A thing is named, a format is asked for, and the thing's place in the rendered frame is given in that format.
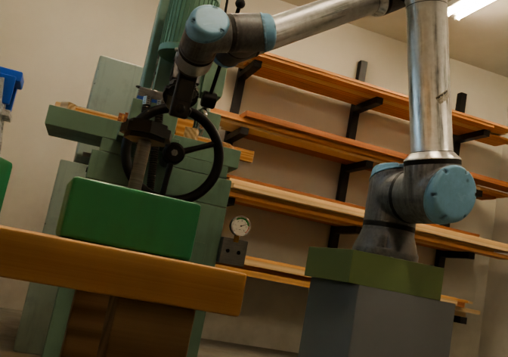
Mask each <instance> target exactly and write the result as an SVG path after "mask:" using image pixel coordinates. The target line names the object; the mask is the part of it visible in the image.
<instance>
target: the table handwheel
mask: <svg viewBox="0 0 508 357"><path fill-rule="evenodd" d="M191 110H192V112H191V114H190V116H189V117H190V118H192V119H194V120H196V121H197V122H198V123H199V124H200V125H201V126H202V127H203V128H204V129H205V130H206V131H207V133H208V134H209V137H210V138H211V142H208V143H205V144H199V145H196V146H192V147H186V148H183V146H182V145H180V144H179V143H176V142H172V143H171V144H166V146H165V147H163V148H164V149H163V152H162V157H161V158H160V165H161V166H162V167H166V172H165V176H164V179H163V183H162V187H161V189H160V192H159V193H158V192H155V191H153V190H152V189H150V188H149V187H147V186H146V185H145V184H144V183H143V184H142V187H141V190H142V191H146V192H149V193H153V194H159V195H163V196H167V197H172V198H176V199H179V200H186V201H190V202H194V201H195V200H198V199H200V198H201V197H202V196H204V195H205V194H206V193H207V192H208V191H210V189H211V188H212V187H213V186H214V184H215V183H216V182H217V180H218V177H219V176H220V174H221V170H222V167H223V162H224V148H223V144H222V141H221V137H220V134H219V133H218V130H217V129H216V127H215V126H214V125H213V123H212V122H211V121H210V120H209V119H208V118H207V117H206V116H205V115H204V114H202V113H201V112H199V111H198V110H196V109H194V108H192V107H191ZM164 113H169V109H168V107H167V106H166V104H158V105H156V106H153V107H150V108H148V109H146V110H144V111H143V112H141V113H140V114H139V115H137V116H136V117H135V118H140V119H145V120H149V119H151V118H153V117H155V116H158V115H160V114H164ZM211 147H213V149H214V162H213V166H212V170H211V172H210V174H209V176H208V178H207V179H206V180H205V182H204V183H202V184H201V186H199V187H198V188H197V189H195V190H193V191H192V192H189V193H187V194H182V195H175V196H172V195H166V190H167V187H168V183H169V179H170V175H171V173H172V168H173V166H174V165H177V164H179V163H180V162H181V161H182V160H183V159H184V155H185V154H189V153H192V152H195V151H200V150H203V149H207V148H211ZM131 149H132V141H130V140H128V139H127V138H124V137H123V139H122V144H121V151H120V156H121V163H122V168H123V171H124V173H125V176H126V178H127V179H128V180H129V179H130V175H131V171H132V159H131Z"/></svg>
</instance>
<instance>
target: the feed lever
mask: <svg viewBox="0 0 508 357"><path fill-rule="evenodd" d="M245 4H246V2H245V1H244V0H236V1H235V5H236V7H237V9H236V12H235V14H239V13H240V9H241V8H244V7H245ZM220 70H221V67H220V66H219V65H218V67H217V70H216V72H215V77H214V79H213V82H212V86H211V89H210V91H209V92H208V91H204V92H203V94H202V98H201V101H200V105H201V107H204V108H206V109H207V108H210V109H214V107H215V104H216V101H217V94H216V93H213V92H214V89H215V85H216V83H217V80H218V76H219V73H220Z"/></svg>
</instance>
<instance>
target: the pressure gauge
mask: <svg viewBox="0 0 508 357"><path fill-rule="evenodd" d="M247 224H248V225H247ZM241 225H243V226H242V227H240V226H241ZM229 228H230V231H231V233H232V234H234V242H237V243H238V241H239V236H241V237H242V236H245V235H247V234H248V233H249V231H250V229H251V223H250V221H249V220H248V218H247V217H245V216H236V217H234V218H233V219H232V220H231V222H230V225H229Z"/></svg>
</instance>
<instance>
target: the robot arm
mask: <svg viewBox="0 0 508 357"><path fill-rule="evenodd" d="M404 7H406V27H407V71H408V94H409V117H410V154H409V155H408V156H407V158H406V159H405V160H404V163H380V164H377V165H375V166H374V167H373V169H372V172H371V176H370V179H369V187H368V192H367V202H366V206H365V212H364V221H363V226H362V229H361V232H360V234H359V235H358V237H357V239H356V241H355V243H354V244H353V246H352V249H353V250H359V251H363V252H367V253H374V254H378V255H381V256H388V257H392V258H396V259H403V260H407V261H411V262H418V260H419V256H418V255H417V247H416V243H415V239H414V235H415V229H416V224H439V225H445V224H448V223H455V222H459V221H460V220H462V219H464V218H465V217H467V216H468V215H469V213H470V212H471V210H472V208H473V207H474V204H475V199H476V196H475V193H476V186H475V181H474V179H473V177H472V175H471V174H470V173H469V172H468V171H466V169H465V168H463V167H462V160H461V158H460V157H459V156H458V155H457V154H455V153H454V148H453V129H452V110H451V73H450V55H449V35H448V0H318V1H316V2H312V3H309V4H306V5H303V6H300V7H297V8H294V9H291V10H288V11H285V12H282V13H279V14H275V15H273V16H271V15H270V14H267V13H262V12H260V13H239V14H226V13H225V12H224V11H223V10H222V9H221V8H219V7H216V6H214V5H201V6H199V7H197V8H195V9H194V10H193V11H192V12H191V13H190V16H189V18H188V19H187V21H186V24H185V28H184V32H183V34H182V37H181V41H180V43H179V46H178V48H175V51H176V54H175V62H174V64H173V67H172V72H171V79H170V81H169V85H166V87H165V88H164V89H163V100H164V102H165V104H166V106H167V107H168V109H169V115H170V116H174V117H177V118H181V119H183V120H185V119H187V117H188V114H189V110H190V108H191V107H192V106H194V105H195V104H196V102H197V99H198V97H199V93H197V92H198V91H199V89H198V88H197V86H198V85H199V84H200V77H201V76H203V75H205V74H206V73H207V72H208V71H209V69H210V67H211V66H212V62H213V61H214V62H215V63H216V64H218V65H219V66H220V67H224V68H229V67H235V66H236V65H238V64H239V63H240V62H243V61H247V60H249V59H251V58H254V57H258V56H259V55H260V54H264V53H265V52H268V51H272V50H274V49H276V48H280V47H283V46H285V45H288V44H291V43H293V42H297V41H299V40H302V39H305V38H308V37H310V36H313V35H316V34H318V33H322V32H324V31H327V30H329V29H332V28H335V27H338V26H341V25H343V24H346V23H349V22H352V21H354V20H358V19H360V18H362V17H366V16H368V15H372V16H374V17H381V16H384V15H387V14H390V13H392V12H394V11H397V10H399V9H401V8H404Z"/></svg>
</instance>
